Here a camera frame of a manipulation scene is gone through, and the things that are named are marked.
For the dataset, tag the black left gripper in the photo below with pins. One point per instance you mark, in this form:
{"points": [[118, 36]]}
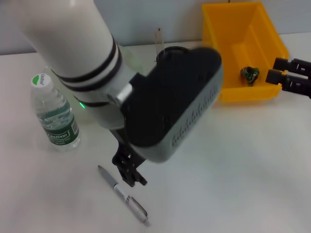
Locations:
{"points": [[126, 153]]}

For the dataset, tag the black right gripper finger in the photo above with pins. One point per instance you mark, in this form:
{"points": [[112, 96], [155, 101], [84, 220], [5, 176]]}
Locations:
{"points": [[274, 77], [281, 64]]}

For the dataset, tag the green plastic wrapper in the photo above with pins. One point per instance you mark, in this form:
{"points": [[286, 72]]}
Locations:
{"points": [[249, 75]]}

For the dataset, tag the clear bottle with green label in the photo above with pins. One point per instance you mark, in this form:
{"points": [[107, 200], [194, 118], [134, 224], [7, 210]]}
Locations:
{"points": [[58, 126]]}

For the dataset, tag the transparent plastic ruler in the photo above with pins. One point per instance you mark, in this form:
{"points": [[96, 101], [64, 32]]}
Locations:
{"points": [[159, 41]]}

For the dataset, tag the grey white pen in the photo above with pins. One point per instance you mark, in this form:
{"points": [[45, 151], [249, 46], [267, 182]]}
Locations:
{"points": [[121, 191]]}

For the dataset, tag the black mesh pen holder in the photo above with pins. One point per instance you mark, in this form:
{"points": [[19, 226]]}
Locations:
{"points": [[175, 49]]}

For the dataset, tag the translucent green fruit bowl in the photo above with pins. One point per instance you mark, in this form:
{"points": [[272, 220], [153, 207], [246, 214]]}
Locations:
{"points": [[136, 58]]}

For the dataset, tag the yellow plastic bin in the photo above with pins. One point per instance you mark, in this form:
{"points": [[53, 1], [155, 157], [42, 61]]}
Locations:
{"points": [[230, 36]]}

